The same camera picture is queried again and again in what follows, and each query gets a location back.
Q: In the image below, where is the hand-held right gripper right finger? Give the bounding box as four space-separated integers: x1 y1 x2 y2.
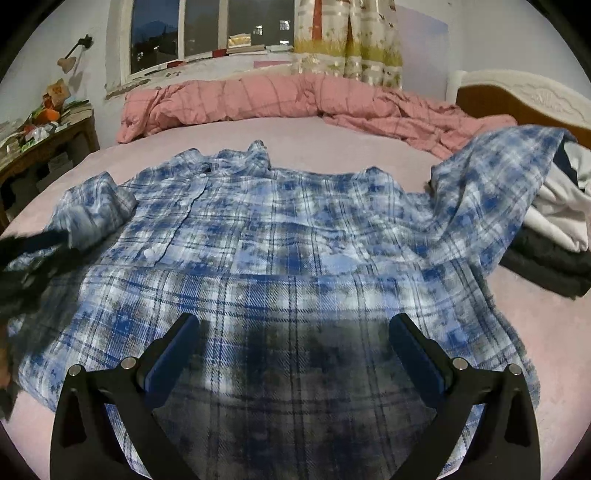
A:
389 313 542 480

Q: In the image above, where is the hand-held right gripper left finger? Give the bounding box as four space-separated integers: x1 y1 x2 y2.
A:
50 312 201 480

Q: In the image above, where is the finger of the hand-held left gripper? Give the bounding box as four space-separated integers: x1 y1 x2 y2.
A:
0 229 83 260

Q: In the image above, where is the blue plaid shirt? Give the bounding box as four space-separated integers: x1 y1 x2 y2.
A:
7 124 578 480

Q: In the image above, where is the wooden side table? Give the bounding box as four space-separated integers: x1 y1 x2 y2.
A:
0 104 100 232

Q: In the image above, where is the brown paper bag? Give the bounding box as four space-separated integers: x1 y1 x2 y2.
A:
46 79 70 104

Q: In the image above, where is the black folded garment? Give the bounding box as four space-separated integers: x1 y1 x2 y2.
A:
500 226 591 300

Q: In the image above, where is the white and navy garment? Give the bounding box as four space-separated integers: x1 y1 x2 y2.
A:
522 141 591 254

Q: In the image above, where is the white framed window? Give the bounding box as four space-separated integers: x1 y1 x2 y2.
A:
117 0 296 77

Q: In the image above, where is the pink checked quilt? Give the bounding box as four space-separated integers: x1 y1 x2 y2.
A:
115 74 518 160

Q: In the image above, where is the white and wooden headboard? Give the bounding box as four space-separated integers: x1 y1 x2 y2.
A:
445 69 591 151

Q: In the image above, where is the tree print curtain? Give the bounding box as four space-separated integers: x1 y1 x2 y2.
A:
291 0 404 89

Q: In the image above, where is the wall lamp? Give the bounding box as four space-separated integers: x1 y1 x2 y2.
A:
57 34 93 72

